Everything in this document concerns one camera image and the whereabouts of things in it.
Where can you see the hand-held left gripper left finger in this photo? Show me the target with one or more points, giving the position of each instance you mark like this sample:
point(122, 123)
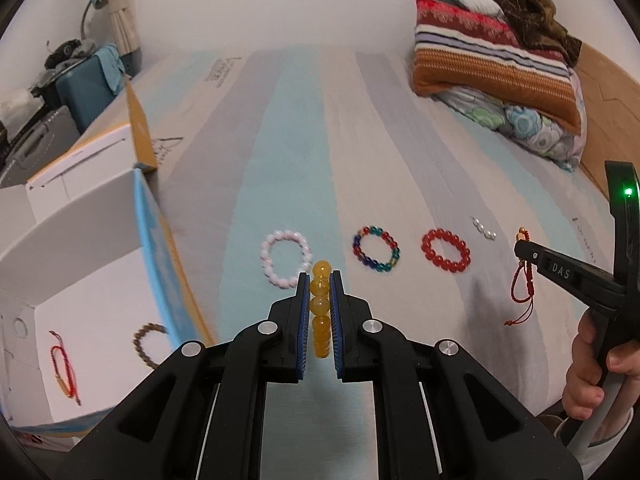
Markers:
point(302, 327)

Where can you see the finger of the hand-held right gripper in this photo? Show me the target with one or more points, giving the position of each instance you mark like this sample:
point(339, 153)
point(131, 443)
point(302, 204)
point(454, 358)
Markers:
point(560, 272)

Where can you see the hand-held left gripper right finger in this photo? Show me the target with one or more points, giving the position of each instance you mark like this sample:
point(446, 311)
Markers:
point(337, 327)

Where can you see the white cardboard box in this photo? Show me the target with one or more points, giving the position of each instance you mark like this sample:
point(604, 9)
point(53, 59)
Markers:
point(85, 280)

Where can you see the person's right forearm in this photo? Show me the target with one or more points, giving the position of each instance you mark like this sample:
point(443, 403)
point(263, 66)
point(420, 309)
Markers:
point(607, 445)

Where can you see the person's right hand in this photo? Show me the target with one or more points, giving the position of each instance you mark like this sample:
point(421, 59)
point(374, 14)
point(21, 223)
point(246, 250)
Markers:
point(580, 380)

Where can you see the floral pillow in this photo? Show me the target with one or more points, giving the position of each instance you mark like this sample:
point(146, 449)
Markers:
point(535, 127)

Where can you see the wooden headboard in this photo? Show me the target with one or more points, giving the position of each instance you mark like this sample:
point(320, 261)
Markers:
point(610, 110)

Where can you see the striped bed sheet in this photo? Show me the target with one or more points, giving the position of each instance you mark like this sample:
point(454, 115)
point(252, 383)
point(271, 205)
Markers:
point(310, 150)

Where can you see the striped pillow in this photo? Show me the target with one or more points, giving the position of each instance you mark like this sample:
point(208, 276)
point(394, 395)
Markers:
point(490, 62)

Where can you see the brown fur blanket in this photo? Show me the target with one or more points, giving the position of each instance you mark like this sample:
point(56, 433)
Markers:
point(530, 15)

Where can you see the white orange box lid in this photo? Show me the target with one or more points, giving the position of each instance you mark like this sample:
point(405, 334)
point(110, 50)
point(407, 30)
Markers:
point(100, 160)

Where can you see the grey pillow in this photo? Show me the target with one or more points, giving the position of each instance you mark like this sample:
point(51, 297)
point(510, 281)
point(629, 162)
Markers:
point(470, 2)

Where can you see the blue suitcase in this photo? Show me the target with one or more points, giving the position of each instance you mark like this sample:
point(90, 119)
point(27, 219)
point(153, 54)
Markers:
point(82, 92)

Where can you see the grey suitcase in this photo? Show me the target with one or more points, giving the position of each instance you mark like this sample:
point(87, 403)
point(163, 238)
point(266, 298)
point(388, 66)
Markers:
point(35, 145)

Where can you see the beige curtain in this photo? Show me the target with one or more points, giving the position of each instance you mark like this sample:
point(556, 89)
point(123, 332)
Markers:
point(122, 15)

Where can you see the dark clutter pile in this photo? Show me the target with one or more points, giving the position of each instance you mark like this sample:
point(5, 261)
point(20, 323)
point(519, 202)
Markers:
point(67, 52)

